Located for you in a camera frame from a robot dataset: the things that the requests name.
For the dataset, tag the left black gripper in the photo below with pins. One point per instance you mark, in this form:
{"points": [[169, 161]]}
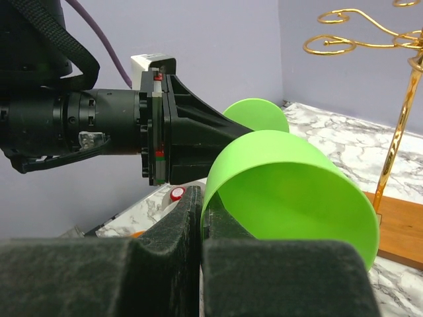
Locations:
{"points": [[180, 135]]}

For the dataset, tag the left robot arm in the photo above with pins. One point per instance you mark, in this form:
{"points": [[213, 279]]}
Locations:
{"points": [[52, 115]]}

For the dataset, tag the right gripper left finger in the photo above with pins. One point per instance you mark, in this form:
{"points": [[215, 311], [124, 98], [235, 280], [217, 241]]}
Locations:
{"points": [[156, 274]]}

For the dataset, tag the green plastic wine glass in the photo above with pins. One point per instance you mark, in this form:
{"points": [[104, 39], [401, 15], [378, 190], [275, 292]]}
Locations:
{"points": [[278, 186]]}

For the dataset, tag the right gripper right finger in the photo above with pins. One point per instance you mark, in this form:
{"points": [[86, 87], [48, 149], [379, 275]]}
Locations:
{"points": [[244, 276]]}

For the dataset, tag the orange plastic wine glass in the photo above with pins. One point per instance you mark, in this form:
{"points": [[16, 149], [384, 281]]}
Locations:
{"points": [[137, 234]]}

